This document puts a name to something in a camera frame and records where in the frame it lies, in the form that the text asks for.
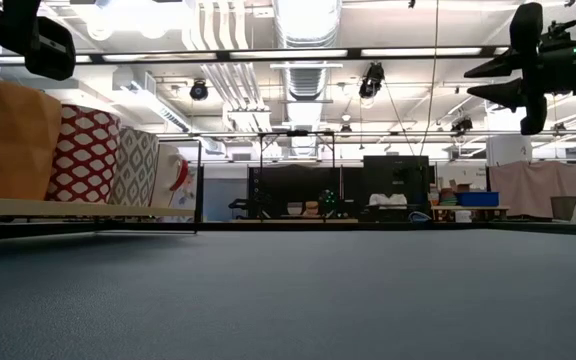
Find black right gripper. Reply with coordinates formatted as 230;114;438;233
464;2;576;136

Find plain orange mug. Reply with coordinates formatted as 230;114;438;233
0;79;63;201

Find red white diamond-pattern mug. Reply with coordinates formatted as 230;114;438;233
45;103;123;205

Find grey diamond mug red rim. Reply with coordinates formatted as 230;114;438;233
109;127;161;208

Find red mug white handle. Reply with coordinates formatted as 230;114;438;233
150;143;191;209

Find black hanging spotlight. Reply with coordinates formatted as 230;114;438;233
358;62;386;100
450;115;474;134

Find white column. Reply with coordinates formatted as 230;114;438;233
486;134;534;167

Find pink curtain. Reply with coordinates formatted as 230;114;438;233
487;160;576;219

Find blue plastic bin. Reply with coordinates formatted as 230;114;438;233
456;191;501;208

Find stack of coloured bowls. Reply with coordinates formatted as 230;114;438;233
437;187;460;207

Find distant wooden table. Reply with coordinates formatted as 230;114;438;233
430;204;512;221

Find grey chair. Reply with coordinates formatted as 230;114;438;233
550;195;576;222

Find black cabinet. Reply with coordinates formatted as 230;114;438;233
362;155;432;221

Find white cloth pile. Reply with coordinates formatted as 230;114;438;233
367;193;409;209

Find black overhead light bar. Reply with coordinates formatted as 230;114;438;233
0;45;512;65

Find white ceiling pipes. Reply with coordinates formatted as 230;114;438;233
182;0;274;134

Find white floral patterned item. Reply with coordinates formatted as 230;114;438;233
170;167;199;224

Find green-lit black device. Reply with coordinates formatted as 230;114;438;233
318;188;339;217

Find black partition panel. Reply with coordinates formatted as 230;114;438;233
246;164;364;221

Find blue-grey table mat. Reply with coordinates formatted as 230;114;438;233
0;227;576;360

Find white rectangular ceiling duct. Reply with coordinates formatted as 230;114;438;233
112;67;194;134

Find black table frame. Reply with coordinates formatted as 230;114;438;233
202;219;576;237

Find wooden shelf black wire frame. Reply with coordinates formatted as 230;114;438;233
0;0;204;266

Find silver round ceiling duct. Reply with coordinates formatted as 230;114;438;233
271;0;344;161

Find distant black rig frame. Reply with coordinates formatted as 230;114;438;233
255;129;339;224

